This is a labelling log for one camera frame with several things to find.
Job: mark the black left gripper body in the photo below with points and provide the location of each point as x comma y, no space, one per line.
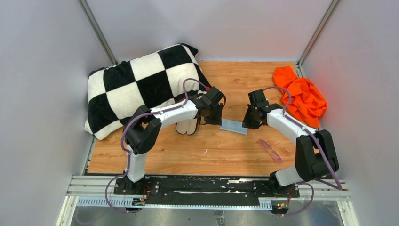
213,116

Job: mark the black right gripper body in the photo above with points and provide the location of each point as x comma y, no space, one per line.
250,119

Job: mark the light blue cleaning cloth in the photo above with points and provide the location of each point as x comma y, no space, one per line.
233,126

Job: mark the black glasses case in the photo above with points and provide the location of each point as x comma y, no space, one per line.
187,127

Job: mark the pink transparent sunglasses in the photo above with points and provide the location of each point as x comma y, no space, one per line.
271,152

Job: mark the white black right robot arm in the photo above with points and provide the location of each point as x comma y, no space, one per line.
315,155

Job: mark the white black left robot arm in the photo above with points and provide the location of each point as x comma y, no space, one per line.
140,134

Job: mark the orange crumpled cloth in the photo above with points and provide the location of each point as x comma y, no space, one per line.
304,100

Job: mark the black white checkered pillow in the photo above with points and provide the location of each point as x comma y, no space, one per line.
155,80

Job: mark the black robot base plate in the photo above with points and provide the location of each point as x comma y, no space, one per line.
201,191

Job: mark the aluminium frame rail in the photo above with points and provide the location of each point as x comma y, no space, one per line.
97,30

